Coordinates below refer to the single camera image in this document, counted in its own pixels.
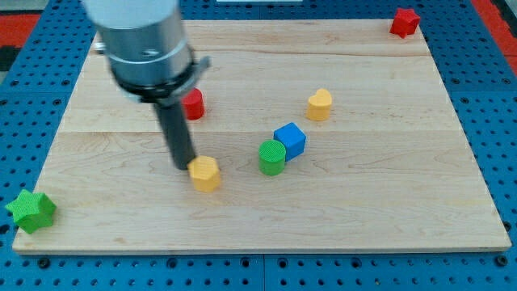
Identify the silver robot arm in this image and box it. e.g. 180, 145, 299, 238
82, 0, 211, 105

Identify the blue cube block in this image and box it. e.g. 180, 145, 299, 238
273, 122, 306, 162

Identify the green cylinder block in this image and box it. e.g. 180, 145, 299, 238
258, 140, 287, 176

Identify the yellow hexagon block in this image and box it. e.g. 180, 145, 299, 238
187, 155, 221, 192

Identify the yellow heart block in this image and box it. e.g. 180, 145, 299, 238
305, 88, 333, 121

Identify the wooden board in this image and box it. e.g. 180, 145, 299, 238
12, 19, 511, 255

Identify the red cylinder block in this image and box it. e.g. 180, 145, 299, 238
181, 88, 205, 120

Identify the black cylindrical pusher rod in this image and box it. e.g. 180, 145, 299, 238
153, 103, 196, 171

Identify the red star block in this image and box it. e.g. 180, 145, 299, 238
389, 8, 421, 39

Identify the green star block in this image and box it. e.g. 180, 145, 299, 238
5, 189, 57, 234

